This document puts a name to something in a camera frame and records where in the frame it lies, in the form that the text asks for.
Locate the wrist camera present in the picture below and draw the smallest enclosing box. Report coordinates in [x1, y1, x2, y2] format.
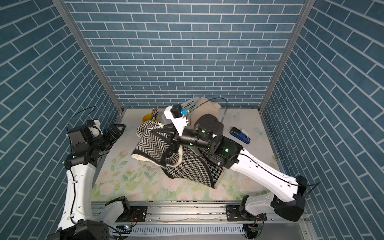
[86, 120, 102, 138]
[164, 104, 189, 136]

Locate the beige knitted scarf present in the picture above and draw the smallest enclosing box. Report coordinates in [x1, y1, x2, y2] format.
[190, 98, 222, 127]

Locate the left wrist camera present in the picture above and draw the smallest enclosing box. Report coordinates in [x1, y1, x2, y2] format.
[86, 120, 102, 138]

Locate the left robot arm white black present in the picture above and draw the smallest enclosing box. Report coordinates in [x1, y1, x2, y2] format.
[47, 120, 130, 240]

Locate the black white patterned cloth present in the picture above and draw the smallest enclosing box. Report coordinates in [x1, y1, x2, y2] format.
[132, 121, 225, 189]

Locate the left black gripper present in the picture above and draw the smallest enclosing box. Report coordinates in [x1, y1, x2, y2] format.
[89, 123, 126, 153]

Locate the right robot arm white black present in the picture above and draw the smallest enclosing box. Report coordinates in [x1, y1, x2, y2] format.
[155, 111, 308, 222]

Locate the floral table mat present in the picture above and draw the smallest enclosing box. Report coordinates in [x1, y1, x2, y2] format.
[92, 109, 282, 202]

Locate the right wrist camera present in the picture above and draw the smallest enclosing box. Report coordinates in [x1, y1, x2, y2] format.
[164, 104, 189, 136]

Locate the aluminium front rail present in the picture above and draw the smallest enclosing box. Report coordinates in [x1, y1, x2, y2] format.
[116, 201, 291, 225]

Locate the white plastic mesh basket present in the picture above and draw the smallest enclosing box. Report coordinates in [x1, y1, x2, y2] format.
[160, 97, 200, 125]

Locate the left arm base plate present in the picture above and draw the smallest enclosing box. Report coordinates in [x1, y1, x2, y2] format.
[116, 206, 148, 223]

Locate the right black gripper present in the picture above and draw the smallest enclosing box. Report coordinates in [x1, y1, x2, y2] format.
[157, 122, 217, 153]

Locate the yellow cup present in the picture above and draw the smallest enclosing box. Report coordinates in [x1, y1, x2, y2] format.
[142, 114, 153, 123]

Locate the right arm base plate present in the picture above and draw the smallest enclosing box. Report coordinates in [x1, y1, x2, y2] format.
[226, 205, 267, 222]

